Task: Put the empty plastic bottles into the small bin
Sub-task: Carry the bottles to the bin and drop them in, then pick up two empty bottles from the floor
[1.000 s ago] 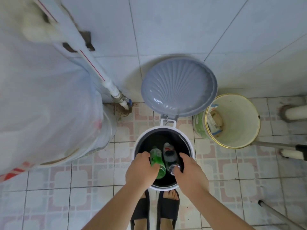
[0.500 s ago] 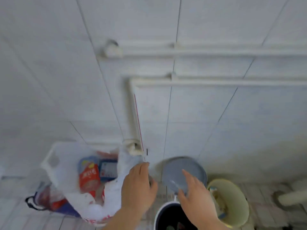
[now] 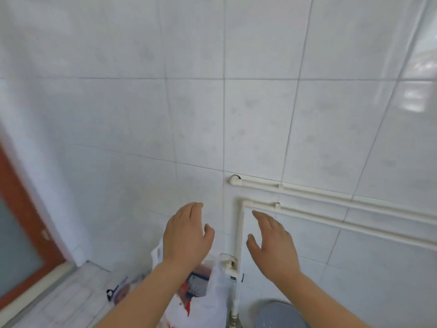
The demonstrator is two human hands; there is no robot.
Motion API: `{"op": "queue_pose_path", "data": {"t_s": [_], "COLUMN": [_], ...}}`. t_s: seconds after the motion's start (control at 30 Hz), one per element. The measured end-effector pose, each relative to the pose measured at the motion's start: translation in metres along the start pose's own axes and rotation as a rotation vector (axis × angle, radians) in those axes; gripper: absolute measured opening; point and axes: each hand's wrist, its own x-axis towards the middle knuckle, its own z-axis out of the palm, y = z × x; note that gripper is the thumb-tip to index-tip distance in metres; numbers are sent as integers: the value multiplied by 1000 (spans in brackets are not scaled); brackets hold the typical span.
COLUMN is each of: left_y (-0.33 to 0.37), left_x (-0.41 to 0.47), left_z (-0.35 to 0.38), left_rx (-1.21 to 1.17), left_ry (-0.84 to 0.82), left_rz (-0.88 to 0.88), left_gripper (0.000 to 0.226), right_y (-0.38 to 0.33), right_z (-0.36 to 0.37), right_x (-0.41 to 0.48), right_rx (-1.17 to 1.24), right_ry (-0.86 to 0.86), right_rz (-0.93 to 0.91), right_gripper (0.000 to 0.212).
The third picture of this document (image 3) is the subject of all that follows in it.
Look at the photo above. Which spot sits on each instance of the person's left thumb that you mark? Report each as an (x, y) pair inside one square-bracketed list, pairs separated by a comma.
[(209, 232)]

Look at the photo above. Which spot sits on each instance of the white plastic bag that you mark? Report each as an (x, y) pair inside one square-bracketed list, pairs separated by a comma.
[(211, 304)]

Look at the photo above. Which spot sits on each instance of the person's left hand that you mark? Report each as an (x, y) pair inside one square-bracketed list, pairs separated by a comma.
[(184, 235)]

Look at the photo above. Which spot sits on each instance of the person's right forearm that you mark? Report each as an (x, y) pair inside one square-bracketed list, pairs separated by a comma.
[(321, 304)]

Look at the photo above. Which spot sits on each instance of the person's right hand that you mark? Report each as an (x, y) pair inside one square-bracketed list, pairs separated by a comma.
[(275, 252)]

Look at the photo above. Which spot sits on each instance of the person's right thumb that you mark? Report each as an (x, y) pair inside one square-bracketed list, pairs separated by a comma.
[(252, 243)]

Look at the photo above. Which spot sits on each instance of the red and blue packet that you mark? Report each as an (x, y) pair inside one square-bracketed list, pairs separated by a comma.
[(199, 285)]

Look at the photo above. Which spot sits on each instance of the grey round bin lid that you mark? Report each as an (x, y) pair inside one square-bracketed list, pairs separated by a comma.
[(278, 315)]

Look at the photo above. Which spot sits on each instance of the bent white wall pipe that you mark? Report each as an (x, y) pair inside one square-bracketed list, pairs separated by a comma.
[(307, 215)]

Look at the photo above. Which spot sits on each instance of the straight white wall pipe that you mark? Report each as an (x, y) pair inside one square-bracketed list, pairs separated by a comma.
[(324, 197)]

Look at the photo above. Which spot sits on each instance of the red-brown framed glass door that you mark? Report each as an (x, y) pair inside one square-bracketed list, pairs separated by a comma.
[(20, 242)]

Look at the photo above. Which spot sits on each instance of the clear plastic bag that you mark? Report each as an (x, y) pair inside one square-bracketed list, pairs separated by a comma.
[(124, 289)]

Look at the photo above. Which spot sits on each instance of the person's left forearm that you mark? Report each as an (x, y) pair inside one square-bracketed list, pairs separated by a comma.
[(150, 297)]

